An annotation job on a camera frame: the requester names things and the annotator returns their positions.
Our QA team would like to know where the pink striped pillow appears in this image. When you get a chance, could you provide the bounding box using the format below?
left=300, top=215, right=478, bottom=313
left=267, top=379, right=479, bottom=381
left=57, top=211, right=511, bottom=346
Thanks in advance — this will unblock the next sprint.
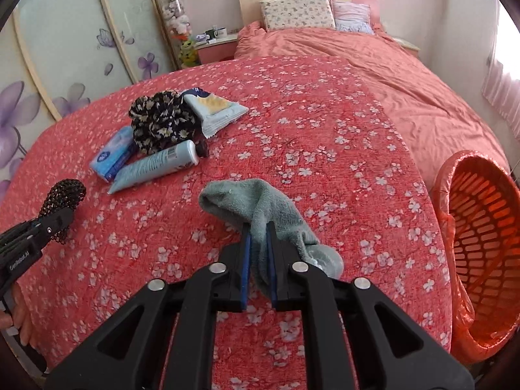
left=331, top=0, right=374, bottom=35

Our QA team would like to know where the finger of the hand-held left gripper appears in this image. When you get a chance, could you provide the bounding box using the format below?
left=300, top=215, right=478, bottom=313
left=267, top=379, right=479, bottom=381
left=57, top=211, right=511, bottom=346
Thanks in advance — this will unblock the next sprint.
left=0, top=207, right=74, bottom=253

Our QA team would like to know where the black floral scrunchie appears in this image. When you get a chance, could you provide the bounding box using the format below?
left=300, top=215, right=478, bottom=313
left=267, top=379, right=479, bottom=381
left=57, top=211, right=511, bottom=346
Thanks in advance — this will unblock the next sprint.
left=129, top=91, right=204, bottom=157

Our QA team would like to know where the pink curtain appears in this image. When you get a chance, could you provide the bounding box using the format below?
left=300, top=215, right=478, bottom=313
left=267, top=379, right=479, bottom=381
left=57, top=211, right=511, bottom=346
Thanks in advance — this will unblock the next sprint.
left=481, top=0, right=520, bottom=118

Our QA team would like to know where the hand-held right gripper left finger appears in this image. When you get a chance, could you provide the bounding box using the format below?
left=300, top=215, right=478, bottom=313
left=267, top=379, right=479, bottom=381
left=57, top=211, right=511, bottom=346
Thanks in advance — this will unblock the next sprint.
left=45, top=227, right=253, bottom=390

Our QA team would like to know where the grey green sock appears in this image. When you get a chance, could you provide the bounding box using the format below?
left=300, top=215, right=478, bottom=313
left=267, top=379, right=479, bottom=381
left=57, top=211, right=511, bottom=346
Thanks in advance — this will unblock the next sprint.
left=198, top=178, right=345, bottom=289

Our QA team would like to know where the green plush toy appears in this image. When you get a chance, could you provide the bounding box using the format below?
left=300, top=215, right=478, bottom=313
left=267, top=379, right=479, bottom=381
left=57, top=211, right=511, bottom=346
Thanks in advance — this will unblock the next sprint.
left=179, top=36, right=201, bottom=68

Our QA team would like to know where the clear cylinder of plush toys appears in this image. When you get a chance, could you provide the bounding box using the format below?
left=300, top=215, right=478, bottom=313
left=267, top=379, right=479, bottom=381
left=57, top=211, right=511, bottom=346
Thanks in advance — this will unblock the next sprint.
left=158, top=0, right=191, bottom=39

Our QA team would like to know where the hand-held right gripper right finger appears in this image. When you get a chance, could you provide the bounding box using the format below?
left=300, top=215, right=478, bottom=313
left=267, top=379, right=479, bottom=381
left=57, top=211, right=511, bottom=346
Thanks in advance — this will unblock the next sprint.
left=266, top=221, right=476, bottom=390

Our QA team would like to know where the pink white nightstand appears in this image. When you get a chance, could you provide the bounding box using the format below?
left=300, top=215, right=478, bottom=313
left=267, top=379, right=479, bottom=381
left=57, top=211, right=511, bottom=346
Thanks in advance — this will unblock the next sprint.
left=196, top=34, right=240, bottom=66
left=392, top=36, right=421, bottom=55

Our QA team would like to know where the orange plastic basket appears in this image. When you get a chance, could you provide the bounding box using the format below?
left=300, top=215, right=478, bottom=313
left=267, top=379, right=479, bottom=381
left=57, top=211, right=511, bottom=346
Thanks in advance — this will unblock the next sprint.
left=431, top=150, right=520, bottom=365

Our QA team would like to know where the person's left hand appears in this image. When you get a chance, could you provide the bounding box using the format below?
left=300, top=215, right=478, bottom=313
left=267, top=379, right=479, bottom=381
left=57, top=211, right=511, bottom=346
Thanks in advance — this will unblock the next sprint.
left=0, top=282, right=34, bottom=348

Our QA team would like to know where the blue tissue packet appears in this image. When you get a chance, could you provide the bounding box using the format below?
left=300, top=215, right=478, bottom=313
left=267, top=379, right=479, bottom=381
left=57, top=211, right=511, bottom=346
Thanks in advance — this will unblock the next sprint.
left=89, top=126, right=139, bottom=183

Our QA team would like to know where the floral sliding door wardrobe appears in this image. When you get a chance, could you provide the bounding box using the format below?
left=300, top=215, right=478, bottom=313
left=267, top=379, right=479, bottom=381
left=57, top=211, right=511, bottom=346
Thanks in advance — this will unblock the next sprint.
left=0, top=0, right=179, bottom=204

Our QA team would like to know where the red floral tablecloth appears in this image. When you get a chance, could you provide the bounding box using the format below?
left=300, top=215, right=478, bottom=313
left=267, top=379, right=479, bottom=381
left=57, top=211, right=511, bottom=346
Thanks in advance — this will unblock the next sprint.
left=0, top=55, right=453, bottom=390

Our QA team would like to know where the light blue tube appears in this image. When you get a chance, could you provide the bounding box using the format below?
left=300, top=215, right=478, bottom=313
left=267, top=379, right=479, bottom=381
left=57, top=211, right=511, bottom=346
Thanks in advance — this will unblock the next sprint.
left=108, top=140, right=201, bottom=195

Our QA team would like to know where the pink duvet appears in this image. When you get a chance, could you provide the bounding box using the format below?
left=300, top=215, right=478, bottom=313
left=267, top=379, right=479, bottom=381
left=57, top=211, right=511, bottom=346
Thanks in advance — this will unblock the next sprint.
left=235, top=20, right=510, bottom=179

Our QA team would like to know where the white yellow snack packet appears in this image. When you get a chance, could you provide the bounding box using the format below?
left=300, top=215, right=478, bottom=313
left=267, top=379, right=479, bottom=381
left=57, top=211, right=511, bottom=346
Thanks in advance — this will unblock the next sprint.
left=181, top=88, right=249, bottom=139

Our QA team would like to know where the floral print pillow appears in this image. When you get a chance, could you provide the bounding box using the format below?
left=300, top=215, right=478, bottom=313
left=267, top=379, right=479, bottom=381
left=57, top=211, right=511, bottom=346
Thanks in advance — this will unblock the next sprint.
left=260, top=0, right=336, bottom=32

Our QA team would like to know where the black mesh pouch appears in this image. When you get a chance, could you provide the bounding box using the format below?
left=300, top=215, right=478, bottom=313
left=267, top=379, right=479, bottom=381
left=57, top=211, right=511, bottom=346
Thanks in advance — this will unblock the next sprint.
left=38, top=179, right=87, bottom=246

